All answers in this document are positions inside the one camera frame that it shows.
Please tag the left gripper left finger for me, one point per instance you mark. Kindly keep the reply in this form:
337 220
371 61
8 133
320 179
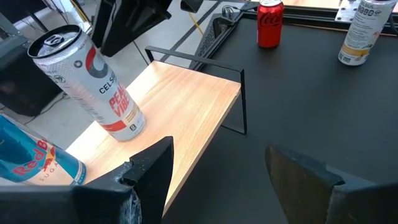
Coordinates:
152 168

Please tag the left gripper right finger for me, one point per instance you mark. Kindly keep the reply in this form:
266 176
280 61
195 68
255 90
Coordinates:
298 180

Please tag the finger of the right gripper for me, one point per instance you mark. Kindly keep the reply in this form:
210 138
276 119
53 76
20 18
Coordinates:
130 21
192 4

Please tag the Celsius Peach Vibe can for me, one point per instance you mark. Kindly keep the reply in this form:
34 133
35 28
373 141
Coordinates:
93 87

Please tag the red Coca-Cola can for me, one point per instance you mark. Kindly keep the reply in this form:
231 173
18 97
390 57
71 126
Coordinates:
270 28

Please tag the blue silver Red Bull can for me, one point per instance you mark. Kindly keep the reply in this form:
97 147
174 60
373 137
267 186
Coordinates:
31 155

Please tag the black equipment case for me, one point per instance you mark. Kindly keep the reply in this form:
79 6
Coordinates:
25 87

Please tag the white yellow Celsius can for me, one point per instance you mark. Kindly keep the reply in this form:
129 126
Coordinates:
363 31

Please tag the wooden shelf with black frame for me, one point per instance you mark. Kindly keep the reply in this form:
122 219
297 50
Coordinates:
174 99

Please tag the black aluminium table frame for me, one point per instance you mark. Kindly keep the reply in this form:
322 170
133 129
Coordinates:
311 18

